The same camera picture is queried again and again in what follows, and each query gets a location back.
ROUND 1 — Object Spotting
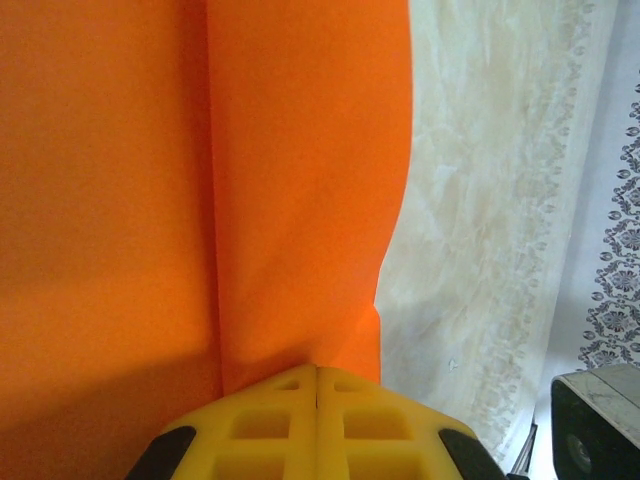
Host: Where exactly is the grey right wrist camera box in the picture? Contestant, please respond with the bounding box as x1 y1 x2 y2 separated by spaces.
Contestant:
551 363 640 480

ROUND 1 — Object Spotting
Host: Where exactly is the orange square paper sheet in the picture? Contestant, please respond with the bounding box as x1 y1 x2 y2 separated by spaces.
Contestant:
0 0 416 480

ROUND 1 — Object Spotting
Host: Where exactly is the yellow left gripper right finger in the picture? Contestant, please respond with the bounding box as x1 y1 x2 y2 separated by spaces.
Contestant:
315 366 506 480

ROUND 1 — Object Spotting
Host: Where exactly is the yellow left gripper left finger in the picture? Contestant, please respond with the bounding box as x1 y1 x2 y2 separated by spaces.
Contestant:
127 364 320 480

